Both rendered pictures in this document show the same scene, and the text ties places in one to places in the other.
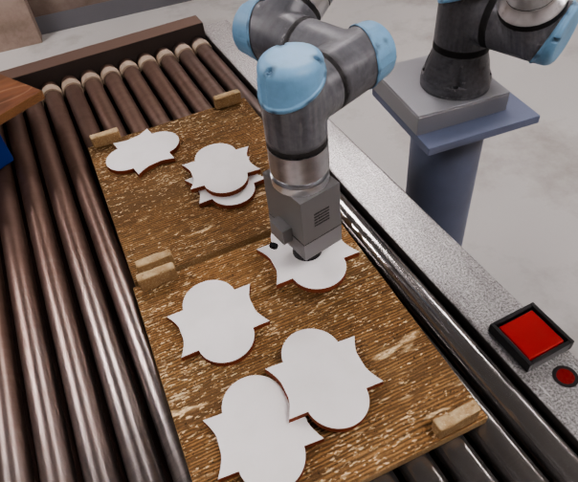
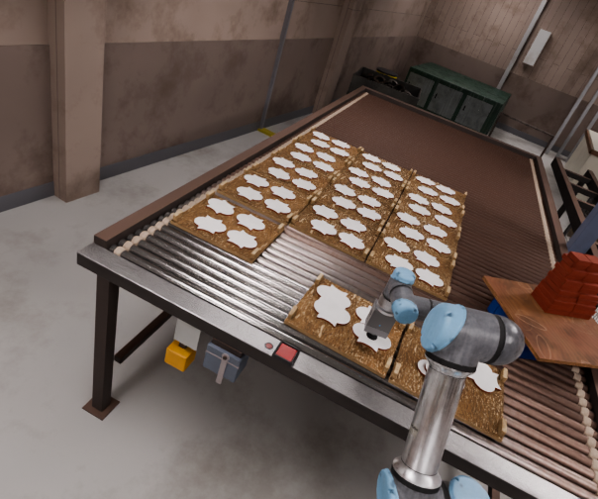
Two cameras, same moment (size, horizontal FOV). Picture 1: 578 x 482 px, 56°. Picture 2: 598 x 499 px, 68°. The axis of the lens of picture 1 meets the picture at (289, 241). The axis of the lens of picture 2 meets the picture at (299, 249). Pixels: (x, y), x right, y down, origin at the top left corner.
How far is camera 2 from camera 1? 1.64 m
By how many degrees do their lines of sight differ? 85
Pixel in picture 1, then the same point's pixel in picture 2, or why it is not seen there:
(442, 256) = (333, 378)
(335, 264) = (358, 333)
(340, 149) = not seen: hidden behind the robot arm
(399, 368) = (315, 324)
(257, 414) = (338, 298)
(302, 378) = (336, 307)
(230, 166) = not seen: hidden behind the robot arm
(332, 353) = (335, 318)
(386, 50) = (397, 304)
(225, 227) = (410, 352)
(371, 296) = (341, 344)
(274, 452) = (326, 292)
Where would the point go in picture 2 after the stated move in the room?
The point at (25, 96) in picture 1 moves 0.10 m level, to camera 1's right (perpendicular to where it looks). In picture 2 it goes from (538, 351) to (531, 363)
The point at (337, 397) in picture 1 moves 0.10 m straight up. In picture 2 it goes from (324, 307) to (332, 287)
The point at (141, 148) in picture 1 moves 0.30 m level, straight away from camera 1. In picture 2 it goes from (485, 375) to (563, 420)
